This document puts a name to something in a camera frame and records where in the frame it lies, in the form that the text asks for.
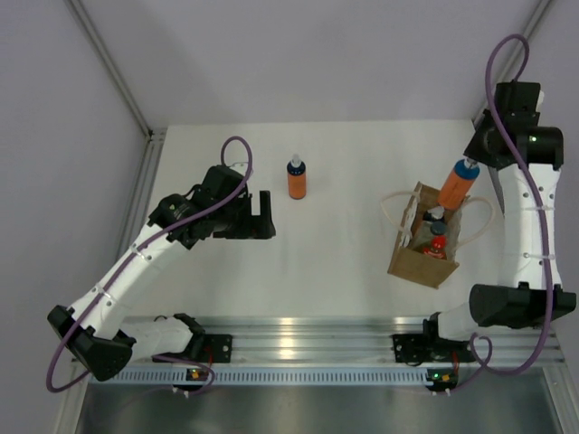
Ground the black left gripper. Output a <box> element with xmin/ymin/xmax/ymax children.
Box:
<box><xmin>213</xmin><ymin>191</ymin><xmax>275</xmax><ymax>240</ymax></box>

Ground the orange bottle dark blue cap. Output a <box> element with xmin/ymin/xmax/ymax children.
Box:
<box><xmin>286</xmin><ymin>154</ymin><xmax>307</xmax><ymax>200</ymax></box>

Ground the orange bottle light blue cap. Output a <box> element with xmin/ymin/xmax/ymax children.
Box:
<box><xmin>437</xmin><ymin>158</ymin><xmax>480</xmax><ymax>211</ymax></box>

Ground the orange bottle navy cap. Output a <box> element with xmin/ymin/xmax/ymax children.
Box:
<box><xmin>422</xmin><ymin>206</ymin><xmax>445</xmax><ymax>222</ymax></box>

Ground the yellow bottle red cap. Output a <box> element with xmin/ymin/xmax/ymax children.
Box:
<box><xmin>415</xmin><ymin>235</ymin><xmax>447</xmax><ymax>260</ymax></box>

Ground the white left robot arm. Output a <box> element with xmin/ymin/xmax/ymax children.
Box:
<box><xmin>48</xmin><ymin>165</ymin><xmax>276</xmax><ymax>382</ymax></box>

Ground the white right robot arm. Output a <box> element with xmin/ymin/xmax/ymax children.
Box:
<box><xmin>421</xmin><ymin>81</ymin><xmax>576</xmax><ymax>359</ymax></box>

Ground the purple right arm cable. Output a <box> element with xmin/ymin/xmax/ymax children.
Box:
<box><xmin>469</xmin><ymin>33</ymin><xmax>558</xmax><ymax>374</ymax></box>

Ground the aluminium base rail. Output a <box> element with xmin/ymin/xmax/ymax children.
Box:
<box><xmin>196</xmin><ymin>316</ymin><xmax>565</xmax><ymax>368</ymax></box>

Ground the white slotted cable duct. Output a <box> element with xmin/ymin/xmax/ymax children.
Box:
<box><xmin>106</xmin><ymin>365</ymin><xmax>454</xmax><ymax>386</ymax></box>

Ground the aluminium left frame post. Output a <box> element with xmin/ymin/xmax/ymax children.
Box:
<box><xmin>63</xmin><ymin>0</ymin><xmax>151</xmax><ymax>138</ymax></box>

